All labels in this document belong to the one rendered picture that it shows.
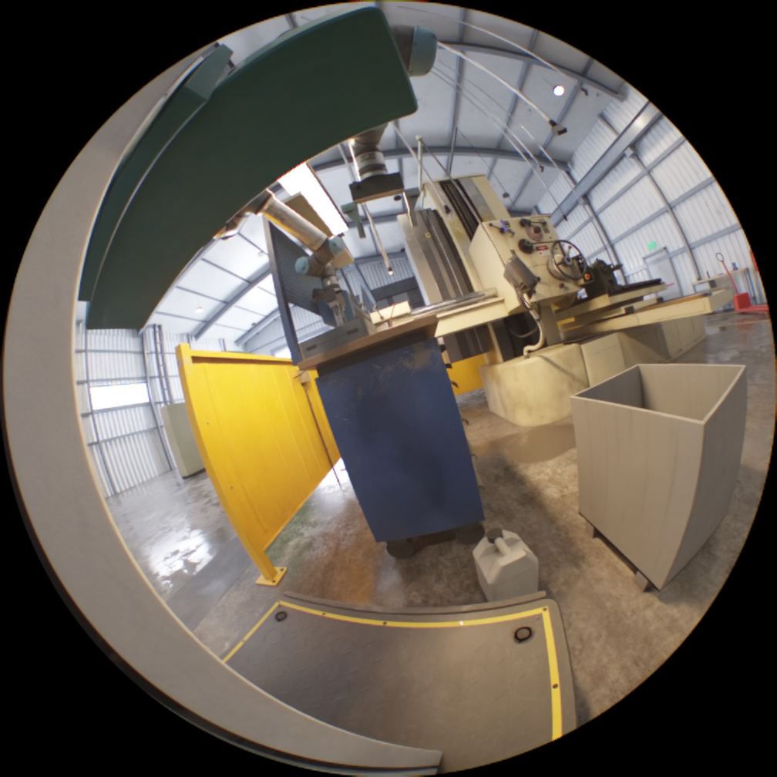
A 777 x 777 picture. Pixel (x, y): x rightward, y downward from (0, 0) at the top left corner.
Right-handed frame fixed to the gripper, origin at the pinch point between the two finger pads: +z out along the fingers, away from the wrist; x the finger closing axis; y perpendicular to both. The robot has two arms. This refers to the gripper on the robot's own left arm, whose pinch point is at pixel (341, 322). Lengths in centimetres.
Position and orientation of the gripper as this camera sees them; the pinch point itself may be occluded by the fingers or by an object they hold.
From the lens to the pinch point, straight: 105.7
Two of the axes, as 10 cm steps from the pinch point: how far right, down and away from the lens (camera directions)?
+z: 3.1, 9.5, 0.4
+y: 9.4, -3.0, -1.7
